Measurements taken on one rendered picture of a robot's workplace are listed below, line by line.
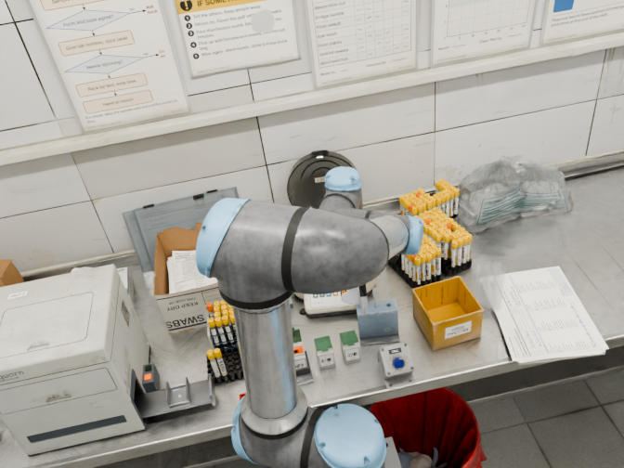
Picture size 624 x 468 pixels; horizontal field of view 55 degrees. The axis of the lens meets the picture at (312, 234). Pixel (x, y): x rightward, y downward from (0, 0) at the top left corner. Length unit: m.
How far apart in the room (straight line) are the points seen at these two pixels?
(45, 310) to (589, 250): 1.44
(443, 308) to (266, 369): 0.78
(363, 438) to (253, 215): 0.45
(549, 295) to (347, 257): 1.00
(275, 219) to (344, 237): 0.09
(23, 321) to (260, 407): 0.65
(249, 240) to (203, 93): 0.94
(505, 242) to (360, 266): 1.11
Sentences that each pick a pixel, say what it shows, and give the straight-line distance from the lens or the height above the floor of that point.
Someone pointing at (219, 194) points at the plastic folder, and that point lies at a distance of 1.81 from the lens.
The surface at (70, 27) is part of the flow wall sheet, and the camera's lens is 1.61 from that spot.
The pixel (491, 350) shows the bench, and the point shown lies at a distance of 1.56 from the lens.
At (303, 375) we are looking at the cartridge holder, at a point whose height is 0.89.
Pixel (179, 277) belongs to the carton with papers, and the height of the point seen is 0.94.
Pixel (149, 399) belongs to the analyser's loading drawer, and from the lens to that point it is 1.53.
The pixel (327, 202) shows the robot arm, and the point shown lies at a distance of 1.20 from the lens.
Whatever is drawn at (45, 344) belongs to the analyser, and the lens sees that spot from 1.38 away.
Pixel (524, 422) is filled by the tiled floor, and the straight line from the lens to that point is 2.51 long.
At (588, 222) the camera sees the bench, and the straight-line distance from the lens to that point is 1.97.
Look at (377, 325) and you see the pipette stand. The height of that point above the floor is 0.93.
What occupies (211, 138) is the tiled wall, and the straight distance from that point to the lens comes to 1.73.
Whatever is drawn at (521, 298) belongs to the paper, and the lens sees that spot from 1.67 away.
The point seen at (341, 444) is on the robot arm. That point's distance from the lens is 1.03.
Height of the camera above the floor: 2.06
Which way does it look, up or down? 38 degrees down
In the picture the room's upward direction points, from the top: 9 degrees counter-clockwise
